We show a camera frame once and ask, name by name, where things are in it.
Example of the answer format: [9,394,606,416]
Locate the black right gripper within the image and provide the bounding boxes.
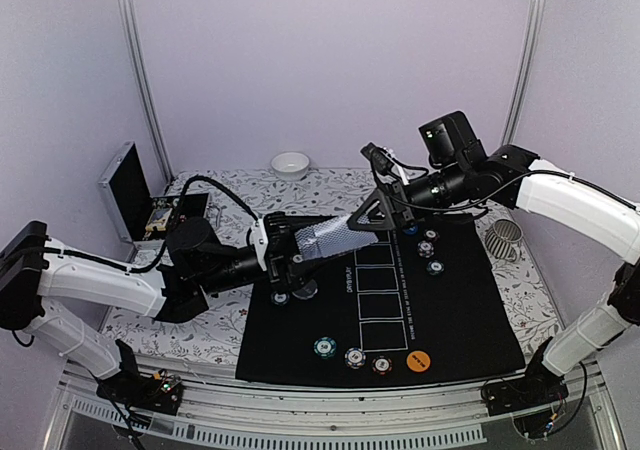
[348,159,472,229]

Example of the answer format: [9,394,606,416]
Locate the green chips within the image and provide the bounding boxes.
[313,336,337,359]
[270,292,290,306]
[426,260,445,276]

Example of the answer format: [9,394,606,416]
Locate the black dealer button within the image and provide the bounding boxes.
[292,280,318,301]

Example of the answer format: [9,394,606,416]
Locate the grey playing card deck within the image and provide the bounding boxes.
[292,214,379,261]

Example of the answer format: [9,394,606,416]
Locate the red white chips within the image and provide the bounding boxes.
[371,355,393,376]
[423,229,440,242]

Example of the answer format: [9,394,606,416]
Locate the blue peach poker chip stack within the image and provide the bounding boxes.
[344,347,366,369]

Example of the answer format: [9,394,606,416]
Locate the orange big blind button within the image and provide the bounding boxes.
[406,350,431,373]

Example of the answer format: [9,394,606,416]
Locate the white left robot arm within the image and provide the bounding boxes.
[1,212,319,404]

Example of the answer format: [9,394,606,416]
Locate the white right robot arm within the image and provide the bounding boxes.
[348,111,639,406]

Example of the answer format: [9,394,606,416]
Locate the white ceramic bowl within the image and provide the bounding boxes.
[271,152,310,181]

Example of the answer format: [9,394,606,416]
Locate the black poker play mat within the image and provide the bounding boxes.
[235,218,525,389]

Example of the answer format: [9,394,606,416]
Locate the card box in case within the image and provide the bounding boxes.
[145,207,173,232]

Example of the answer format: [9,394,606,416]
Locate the aluminium poker case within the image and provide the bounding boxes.
[98,141,222,250]

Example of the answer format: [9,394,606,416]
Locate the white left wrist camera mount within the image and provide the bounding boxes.
[249,219,269,270]

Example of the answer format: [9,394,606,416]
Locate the front aluminium rail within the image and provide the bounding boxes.
[44,359,621,450]

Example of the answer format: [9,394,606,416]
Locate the right aluminium frame post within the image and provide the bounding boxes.
[501,0,546,144]

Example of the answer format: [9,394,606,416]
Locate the aluminium frame post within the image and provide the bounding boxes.
[501,0,546,144]
[117,0,174,183]

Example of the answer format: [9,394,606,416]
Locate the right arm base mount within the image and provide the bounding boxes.
[480,375,569,440]

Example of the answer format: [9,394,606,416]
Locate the left aluminium frame post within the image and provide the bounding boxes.
[117,0,174,183]

